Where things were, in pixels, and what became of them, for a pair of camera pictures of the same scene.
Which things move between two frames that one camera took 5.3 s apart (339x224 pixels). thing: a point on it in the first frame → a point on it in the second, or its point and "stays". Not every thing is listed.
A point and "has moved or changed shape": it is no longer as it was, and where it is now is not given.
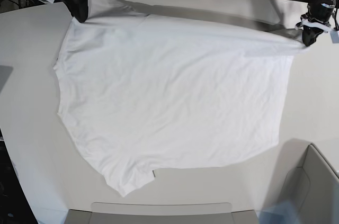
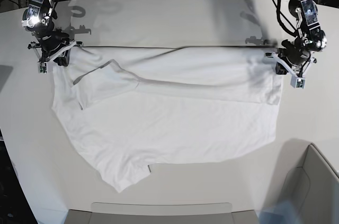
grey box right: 311,181 stays
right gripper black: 310,34 → 294,53
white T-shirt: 143,87 has moved or changed shape
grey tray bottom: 161,213 stays
